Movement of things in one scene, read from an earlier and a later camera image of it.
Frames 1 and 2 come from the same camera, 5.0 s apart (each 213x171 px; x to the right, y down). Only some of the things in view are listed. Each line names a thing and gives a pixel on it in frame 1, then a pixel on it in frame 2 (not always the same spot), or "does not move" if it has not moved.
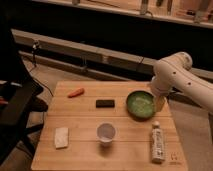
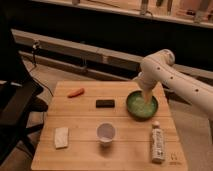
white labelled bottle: x=158 y=143 does not move
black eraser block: x=105 y=103 does not move
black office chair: x=18 y=100 does not move
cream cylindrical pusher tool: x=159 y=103 → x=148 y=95
